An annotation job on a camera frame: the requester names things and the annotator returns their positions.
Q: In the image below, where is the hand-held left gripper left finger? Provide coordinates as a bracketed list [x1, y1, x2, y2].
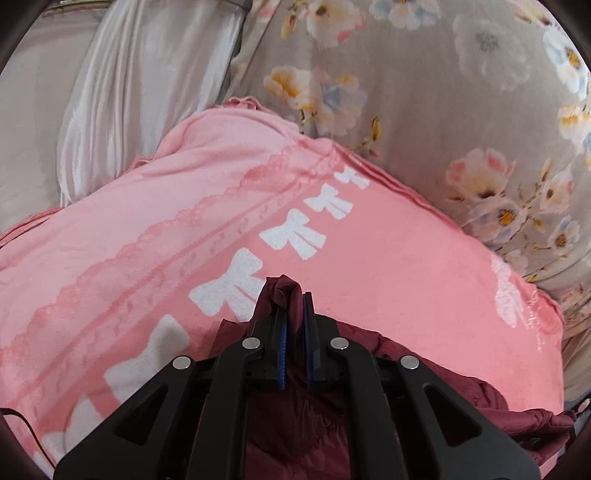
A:
[53, 278, 288, 480]

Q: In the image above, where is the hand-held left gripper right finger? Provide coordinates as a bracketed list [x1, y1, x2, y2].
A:
[302, 292, 542, 480]

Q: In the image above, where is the maroon puffer jacket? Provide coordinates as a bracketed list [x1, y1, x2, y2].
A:
[208, 274, 578, 480]

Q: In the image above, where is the pink printed blanket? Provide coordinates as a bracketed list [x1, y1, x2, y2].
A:
[0, 97, 566, 480]

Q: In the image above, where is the grey floral bed sheet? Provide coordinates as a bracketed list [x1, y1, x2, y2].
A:
[226, 0, 591, 398]

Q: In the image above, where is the white satin curtain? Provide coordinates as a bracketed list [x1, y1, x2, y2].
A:
[0, 0, 252, 217]

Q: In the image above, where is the black cable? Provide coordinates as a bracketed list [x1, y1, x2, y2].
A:
[0, 408, 56, 468]

